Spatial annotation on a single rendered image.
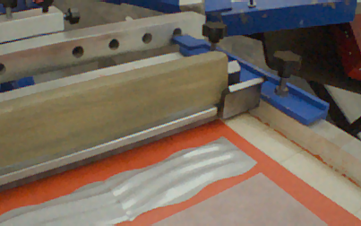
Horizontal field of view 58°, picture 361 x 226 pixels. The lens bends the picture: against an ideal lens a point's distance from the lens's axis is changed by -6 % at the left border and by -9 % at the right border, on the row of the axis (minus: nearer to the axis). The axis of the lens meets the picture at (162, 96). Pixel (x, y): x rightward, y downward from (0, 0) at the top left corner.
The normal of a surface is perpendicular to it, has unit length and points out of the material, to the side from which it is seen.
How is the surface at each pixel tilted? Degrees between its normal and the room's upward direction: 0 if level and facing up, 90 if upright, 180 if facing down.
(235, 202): 32
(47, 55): 58
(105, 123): 52
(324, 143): 90
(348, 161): 90
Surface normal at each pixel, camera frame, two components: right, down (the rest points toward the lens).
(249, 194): 0.01, -0.88
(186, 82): 0.52, 0.31
